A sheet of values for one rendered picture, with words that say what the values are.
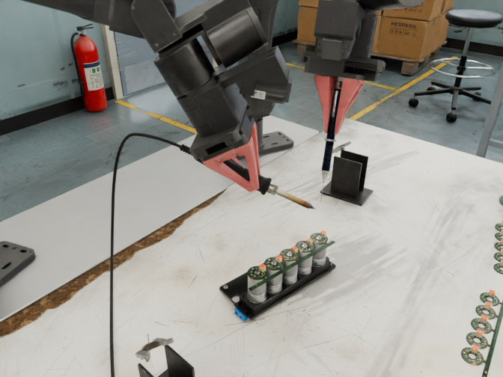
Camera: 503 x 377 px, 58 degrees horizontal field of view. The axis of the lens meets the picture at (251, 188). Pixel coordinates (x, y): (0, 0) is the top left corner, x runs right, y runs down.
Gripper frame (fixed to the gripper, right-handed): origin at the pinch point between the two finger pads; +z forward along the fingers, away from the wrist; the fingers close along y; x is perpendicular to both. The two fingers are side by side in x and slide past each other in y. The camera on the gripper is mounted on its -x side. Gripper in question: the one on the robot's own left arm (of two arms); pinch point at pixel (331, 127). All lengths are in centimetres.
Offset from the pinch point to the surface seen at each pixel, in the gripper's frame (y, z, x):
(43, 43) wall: -212, -6, 177
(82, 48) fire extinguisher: -192, -6, 188
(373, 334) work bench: 10.5, 24.0, -7.4
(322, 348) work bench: 5.1, 25.4, -11.4
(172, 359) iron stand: -8.9, 24.3, -23.7
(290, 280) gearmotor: -1.2, 20.6, -5.4
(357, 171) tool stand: 2.8, 8.8, 19.4
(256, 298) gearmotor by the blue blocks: -4.4, 22.2, -10.1
